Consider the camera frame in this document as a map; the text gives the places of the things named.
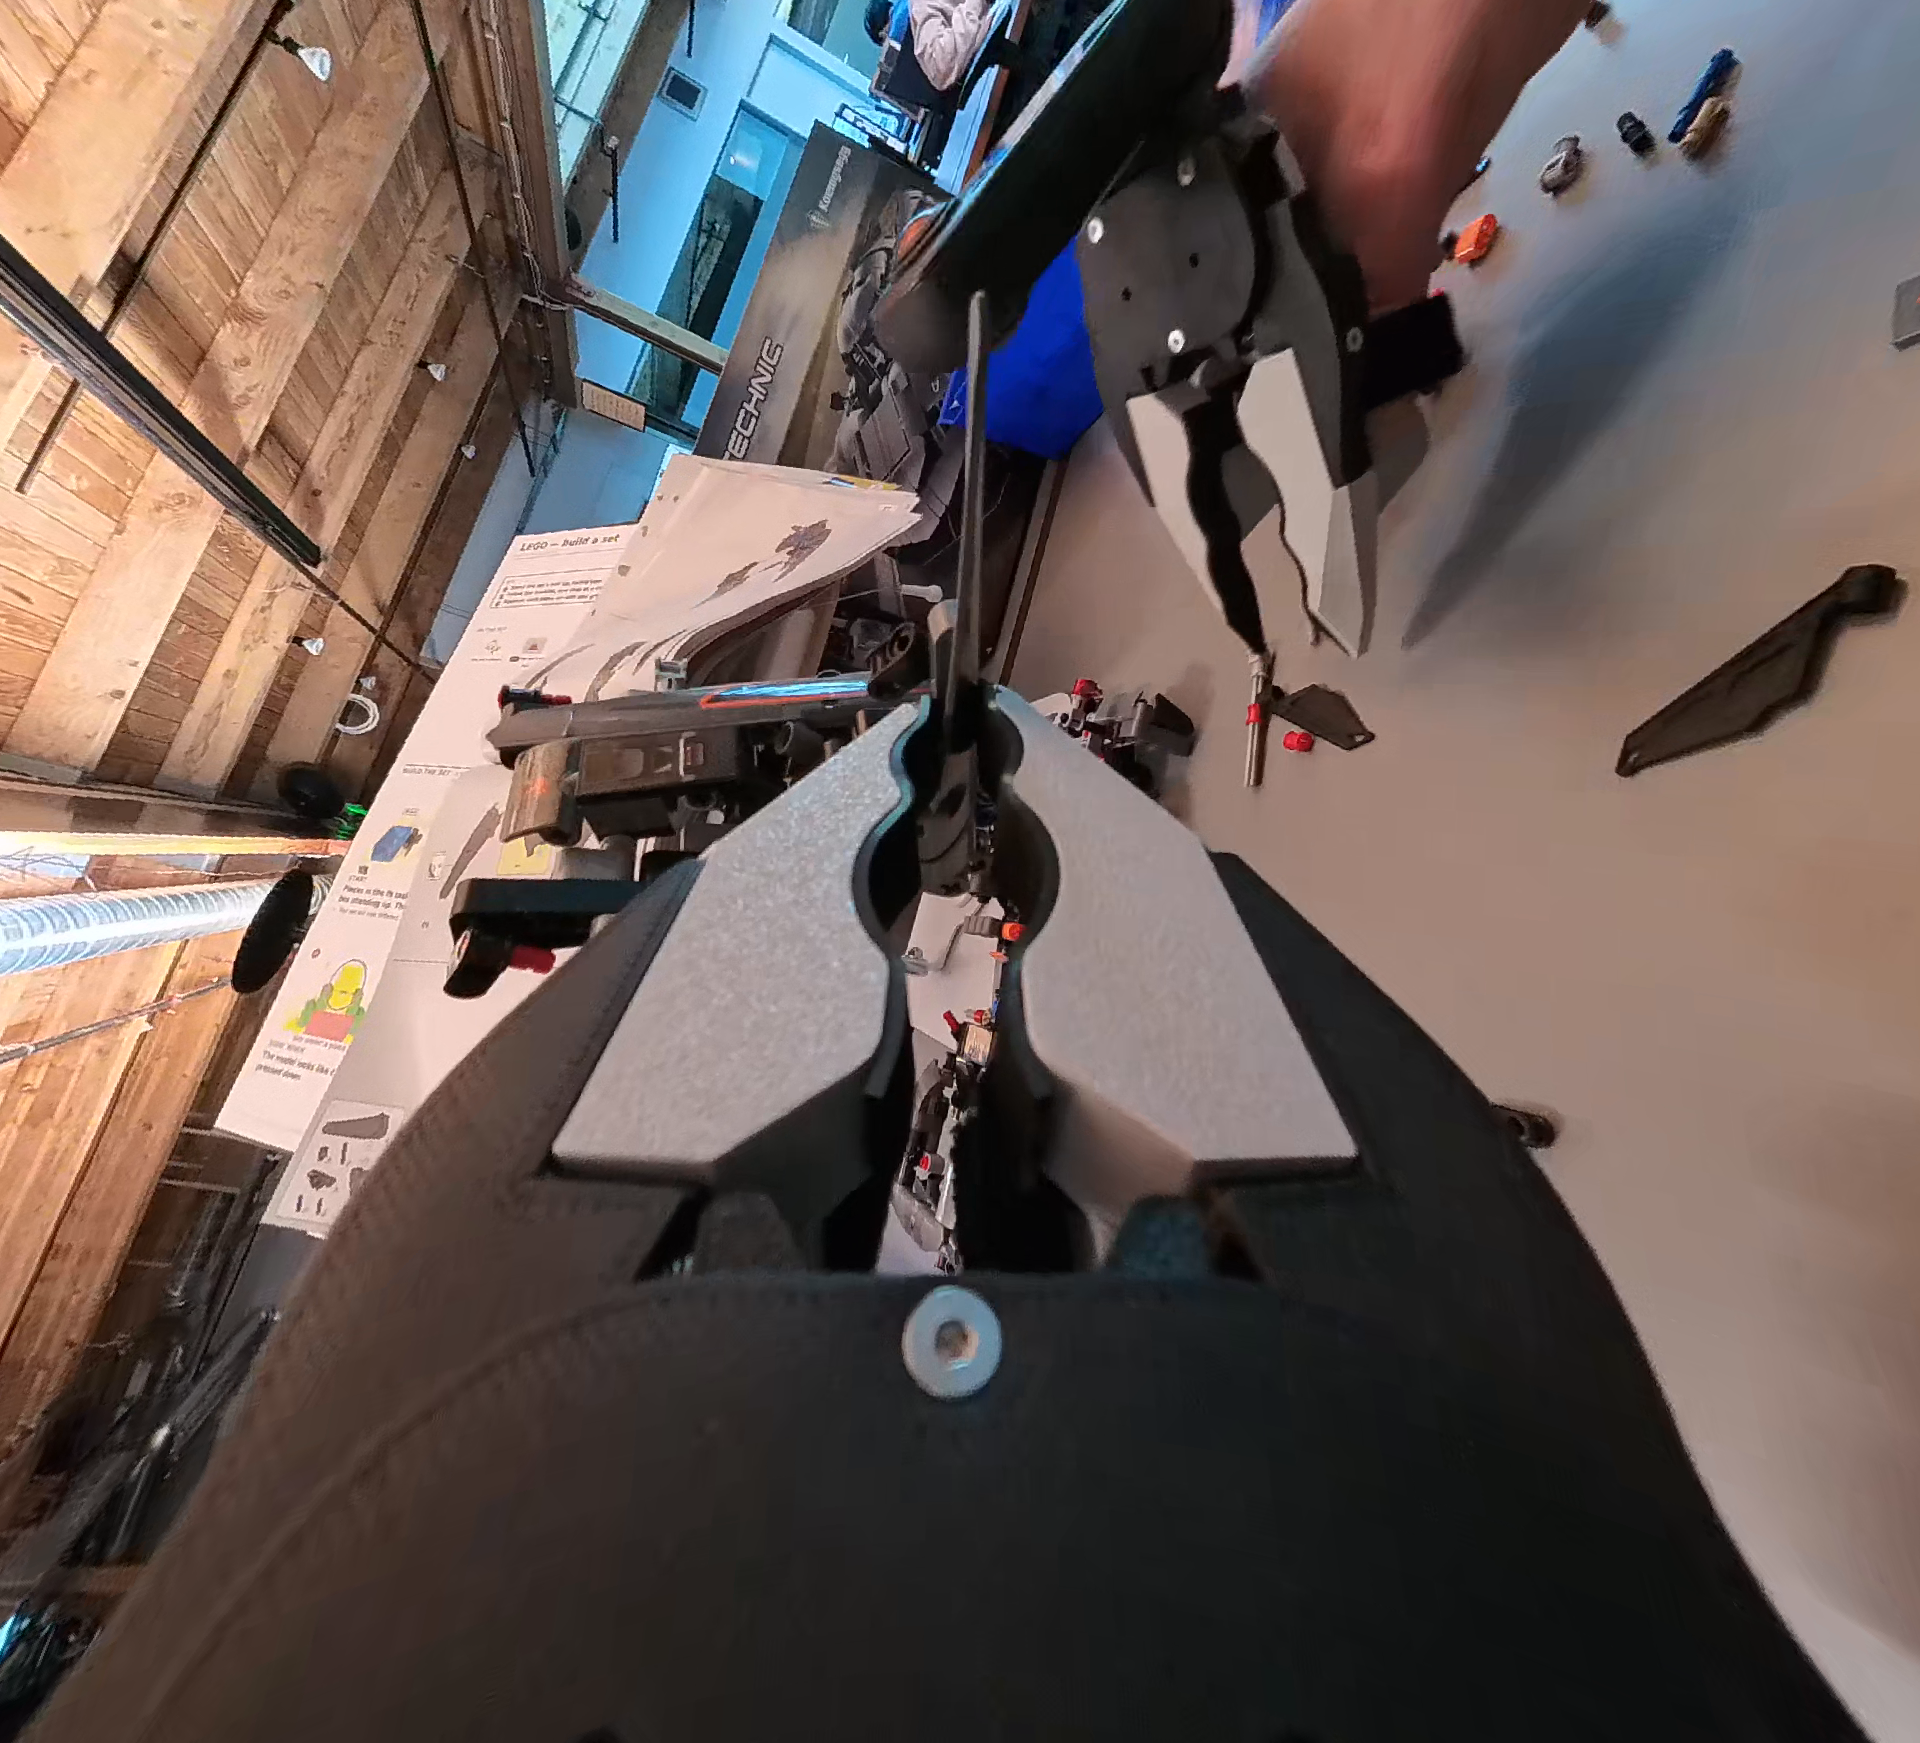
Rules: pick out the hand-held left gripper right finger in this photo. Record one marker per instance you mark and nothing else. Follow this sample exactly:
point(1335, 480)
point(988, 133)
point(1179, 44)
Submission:
point(1186, 1025)

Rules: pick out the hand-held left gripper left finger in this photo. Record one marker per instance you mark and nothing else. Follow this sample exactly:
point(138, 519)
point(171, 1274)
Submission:
point(720, 1025)

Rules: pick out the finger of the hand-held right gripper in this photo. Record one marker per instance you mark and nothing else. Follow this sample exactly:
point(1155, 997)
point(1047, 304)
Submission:
point(1330, 499)
point(1179, 469)

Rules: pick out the long black lego panel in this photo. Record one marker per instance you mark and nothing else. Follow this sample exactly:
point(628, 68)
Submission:
point(968, 499)

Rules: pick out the grey black lego subassembly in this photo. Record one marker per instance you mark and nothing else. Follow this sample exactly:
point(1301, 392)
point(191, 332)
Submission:
point(628, 761)

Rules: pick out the grey lego axle red bush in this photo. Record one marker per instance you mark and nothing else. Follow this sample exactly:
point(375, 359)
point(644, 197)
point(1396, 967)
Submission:
point(1256, 751)

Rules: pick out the scattered loose lego pieces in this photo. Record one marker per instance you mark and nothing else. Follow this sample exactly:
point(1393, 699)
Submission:
point(1480, 237)

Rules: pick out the dark lego set box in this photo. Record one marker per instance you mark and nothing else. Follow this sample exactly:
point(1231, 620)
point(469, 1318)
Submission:
point(811, 317)

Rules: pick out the dark grey lego wing panel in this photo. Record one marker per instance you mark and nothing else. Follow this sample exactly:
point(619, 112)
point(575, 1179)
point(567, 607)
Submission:
point(1754, 675)

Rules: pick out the grey lego tile orange stripe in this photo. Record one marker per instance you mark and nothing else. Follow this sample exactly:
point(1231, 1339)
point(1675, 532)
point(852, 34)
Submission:
point(1911, 313)

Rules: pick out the person's right hand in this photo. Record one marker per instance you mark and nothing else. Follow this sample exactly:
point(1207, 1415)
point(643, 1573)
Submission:
point(1381, 168)

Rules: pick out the blue plastic bin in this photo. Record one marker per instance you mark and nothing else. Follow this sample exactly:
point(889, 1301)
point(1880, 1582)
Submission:
point(1036, 376)

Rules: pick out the white instruction sheet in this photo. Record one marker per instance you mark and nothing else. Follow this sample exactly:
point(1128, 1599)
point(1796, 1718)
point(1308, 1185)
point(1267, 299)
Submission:
point(375, 902)

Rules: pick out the silver air duct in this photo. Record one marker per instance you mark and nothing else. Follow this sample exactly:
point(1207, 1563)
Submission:
point(120, 924)

